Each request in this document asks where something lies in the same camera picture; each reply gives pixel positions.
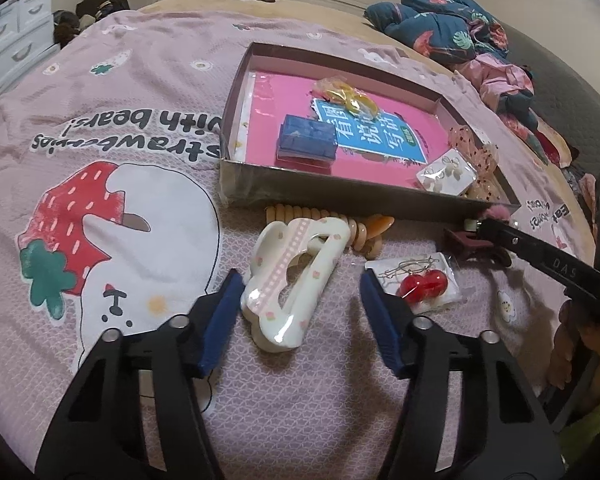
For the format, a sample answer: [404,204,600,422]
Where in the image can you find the pink fluffy pompom hair tie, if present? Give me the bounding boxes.
[484,202,517,222]

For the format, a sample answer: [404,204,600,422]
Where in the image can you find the dark red hair clip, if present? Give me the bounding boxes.
[442,228,513,268]

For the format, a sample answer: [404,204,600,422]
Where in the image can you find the beige dotted mesh bow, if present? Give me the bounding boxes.
[449,126,502,203]

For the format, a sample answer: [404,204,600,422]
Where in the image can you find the red cherry earrings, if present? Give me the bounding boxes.
[365,252,463,314]

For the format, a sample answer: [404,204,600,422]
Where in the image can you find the white petal earrings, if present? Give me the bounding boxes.
[416,148,478,196]

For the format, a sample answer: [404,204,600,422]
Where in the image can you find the cream white hair claw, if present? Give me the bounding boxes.
[240,220,347,353]

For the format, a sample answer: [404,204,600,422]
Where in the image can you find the small blue jewelry box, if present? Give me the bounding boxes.
[276,115,339,166]

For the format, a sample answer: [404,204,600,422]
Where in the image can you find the yellow hoop earrings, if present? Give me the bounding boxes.
[312,77,380,119]

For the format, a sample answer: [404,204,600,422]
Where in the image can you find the orange beige hair claw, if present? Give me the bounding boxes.
[264,204,396,260]

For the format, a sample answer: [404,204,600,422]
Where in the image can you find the pink book in tray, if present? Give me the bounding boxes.
[232,70,450,188]

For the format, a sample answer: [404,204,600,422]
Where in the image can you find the floral teal pink quilt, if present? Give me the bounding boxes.
[364,0,567,167]

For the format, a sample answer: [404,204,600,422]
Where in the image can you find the dark shallow cardboard tray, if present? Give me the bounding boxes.
[219,42,520,222]

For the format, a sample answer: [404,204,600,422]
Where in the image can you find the white plastic drawer cabinet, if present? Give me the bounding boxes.
[0,0,59,93]

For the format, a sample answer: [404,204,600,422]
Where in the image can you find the dark bag on floor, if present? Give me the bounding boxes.
[53,0,131,48]

